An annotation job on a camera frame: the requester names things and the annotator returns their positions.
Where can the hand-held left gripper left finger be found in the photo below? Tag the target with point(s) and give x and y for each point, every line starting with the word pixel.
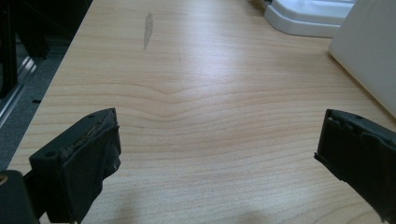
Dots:
pixel 77 161

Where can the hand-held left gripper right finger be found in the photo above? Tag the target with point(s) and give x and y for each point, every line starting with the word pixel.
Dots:
pixel 361 152

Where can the white box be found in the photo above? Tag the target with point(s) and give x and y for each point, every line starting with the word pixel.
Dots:
pixel 370 46

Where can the black metal stand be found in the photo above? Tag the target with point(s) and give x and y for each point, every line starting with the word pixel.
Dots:
pixel 18 40

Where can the white plastic tray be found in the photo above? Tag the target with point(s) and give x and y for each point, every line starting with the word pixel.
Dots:
pixel 306 17

